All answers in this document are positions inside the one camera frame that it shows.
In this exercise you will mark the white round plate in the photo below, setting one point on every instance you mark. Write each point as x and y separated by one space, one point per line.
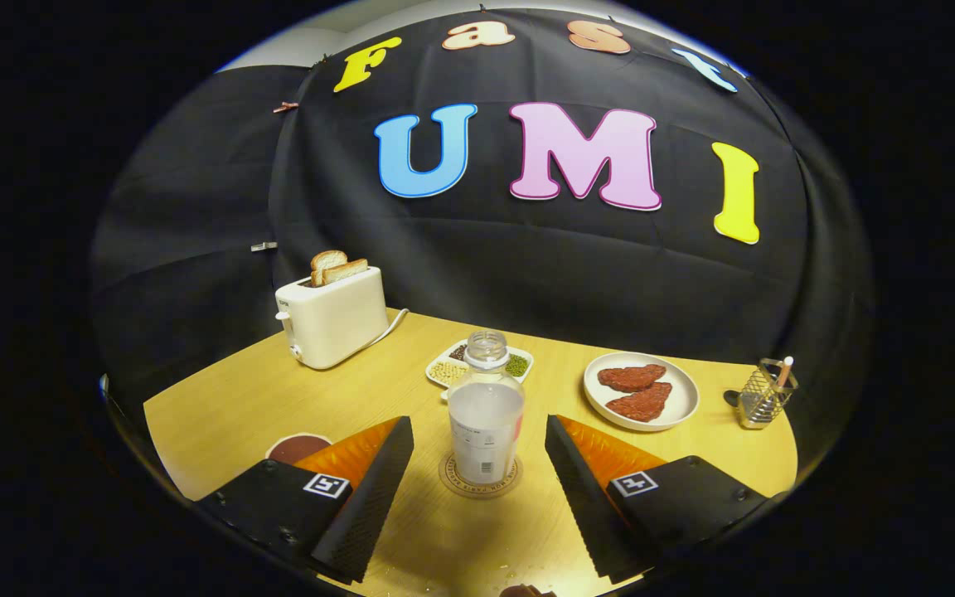
681 398

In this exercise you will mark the white cloth clip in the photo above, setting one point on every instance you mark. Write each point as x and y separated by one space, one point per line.
263 246

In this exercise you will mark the copper cloth clip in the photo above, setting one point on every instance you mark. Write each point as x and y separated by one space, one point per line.
285 107

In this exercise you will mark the white divided seed dish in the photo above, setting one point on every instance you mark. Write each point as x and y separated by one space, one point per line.
444 369

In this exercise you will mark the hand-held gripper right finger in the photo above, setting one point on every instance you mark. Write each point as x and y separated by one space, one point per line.
589 506

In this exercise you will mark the black backdrop cloth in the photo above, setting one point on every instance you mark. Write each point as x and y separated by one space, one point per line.
527 265

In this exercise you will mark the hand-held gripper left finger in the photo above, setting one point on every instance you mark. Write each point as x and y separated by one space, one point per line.
370 506

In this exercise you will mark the cream toaster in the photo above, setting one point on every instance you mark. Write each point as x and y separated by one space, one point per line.
336 323

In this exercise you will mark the red meat patty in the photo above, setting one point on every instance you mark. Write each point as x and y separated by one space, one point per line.
642 402
631 377

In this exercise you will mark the clear plastic juice bottle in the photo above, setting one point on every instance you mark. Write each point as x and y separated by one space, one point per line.
486 431

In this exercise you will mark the round cork coaster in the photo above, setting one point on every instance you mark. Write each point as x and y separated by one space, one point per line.
444 479

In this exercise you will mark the toast slice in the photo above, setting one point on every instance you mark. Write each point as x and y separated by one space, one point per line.
327 261
349 270

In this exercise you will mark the wooden table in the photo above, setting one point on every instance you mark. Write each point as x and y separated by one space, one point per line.
278 398

